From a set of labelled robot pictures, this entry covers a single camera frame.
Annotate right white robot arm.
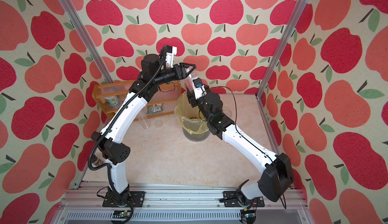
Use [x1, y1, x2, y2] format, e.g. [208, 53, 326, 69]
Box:
[187, 86, 294, 208]

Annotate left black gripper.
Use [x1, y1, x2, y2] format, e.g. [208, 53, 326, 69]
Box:
[153, 63, 196, 87]

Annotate short clear jar with beans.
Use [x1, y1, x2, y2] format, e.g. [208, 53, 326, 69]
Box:
[185, 71, 198, 93]

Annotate aluminium frame post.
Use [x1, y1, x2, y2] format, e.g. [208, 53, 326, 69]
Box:
[59, 0, 114, 83]
[256, 0, 309, 101]

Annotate orange wooden shelf rack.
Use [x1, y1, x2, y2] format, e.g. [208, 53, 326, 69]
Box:
[92, 80, 182, 120]

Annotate grey bin with yellow bag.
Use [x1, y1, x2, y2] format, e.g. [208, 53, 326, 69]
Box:
[174, 92, 211, 142]

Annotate green packet on shelf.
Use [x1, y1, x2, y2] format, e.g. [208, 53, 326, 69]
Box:
[147, 103, 163, 114]

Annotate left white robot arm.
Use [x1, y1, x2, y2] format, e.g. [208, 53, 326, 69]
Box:
[88, 54, 196, 209]

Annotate tall clear jar with beans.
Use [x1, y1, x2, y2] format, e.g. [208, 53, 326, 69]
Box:
[139, 114, 150, 129]

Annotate left aluminium frame post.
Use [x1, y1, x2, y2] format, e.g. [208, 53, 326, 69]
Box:
[59, 0, 114, 83]

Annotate glass jar with mung beans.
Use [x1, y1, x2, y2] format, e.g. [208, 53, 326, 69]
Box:
[223, 108, 233, 118]

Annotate right aluminium frame post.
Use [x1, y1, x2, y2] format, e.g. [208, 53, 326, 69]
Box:
[256, 0, 309, 101]

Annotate white printed cup on shelf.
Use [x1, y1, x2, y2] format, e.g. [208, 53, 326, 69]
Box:
[105, 95, 119, 106]

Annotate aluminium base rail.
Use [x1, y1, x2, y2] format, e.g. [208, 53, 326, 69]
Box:
[49, 182, 314, 224]

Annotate small circuit board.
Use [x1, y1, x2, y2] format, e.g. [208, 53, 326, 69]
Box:
[112, 210, 132, 219]

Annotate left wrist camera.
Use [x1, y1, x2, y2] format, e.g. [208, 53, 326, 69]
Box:
[161, 45, 177, 68]

